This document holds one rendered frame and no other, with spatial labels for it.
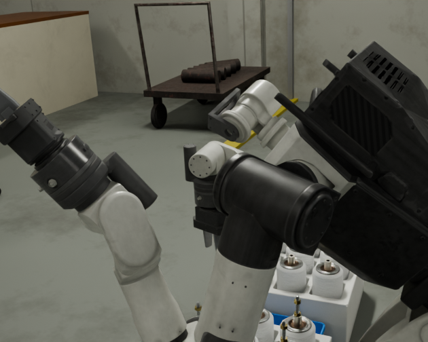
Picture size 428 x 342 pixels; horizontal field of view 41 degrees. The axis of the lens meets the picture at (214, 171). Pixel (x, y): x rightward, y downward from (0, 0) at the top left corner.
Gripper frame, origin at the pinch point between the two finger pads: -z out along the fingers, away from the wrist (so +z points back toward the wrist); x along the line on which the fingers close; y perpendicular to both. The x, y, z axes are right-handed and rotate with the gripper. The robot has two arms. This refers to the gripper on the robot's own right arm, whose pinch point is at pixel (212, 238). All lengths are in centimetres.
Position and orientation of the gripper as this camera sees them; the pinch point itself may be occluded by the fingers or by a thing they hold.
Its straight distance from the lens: 157.1
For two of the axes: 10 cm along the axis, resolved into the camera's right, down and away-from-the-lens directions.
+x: -7.5, -1.9, 6.3
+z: -0.5, -9.4, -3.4
